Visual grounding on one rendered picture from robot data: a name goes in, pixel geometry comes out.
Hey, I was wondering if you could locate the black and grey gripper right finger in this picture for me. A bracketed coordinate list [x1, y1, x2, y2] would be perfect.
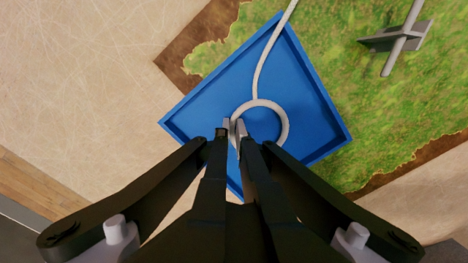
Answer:
[235, 118, 426, 263]

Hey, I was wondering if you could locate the white ring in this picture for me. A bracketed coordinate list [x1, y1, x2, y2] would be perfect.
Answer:
[229, 99, 289, 149]

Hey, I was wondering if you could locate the blue tray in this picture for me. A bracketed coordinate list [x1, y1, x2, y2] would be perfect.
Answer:
[157, 9, 352, 203]

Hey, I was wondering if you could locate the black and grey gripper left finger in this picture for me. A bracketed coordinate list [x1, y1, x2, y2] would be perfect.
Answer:
[36, 118, 230, 263]

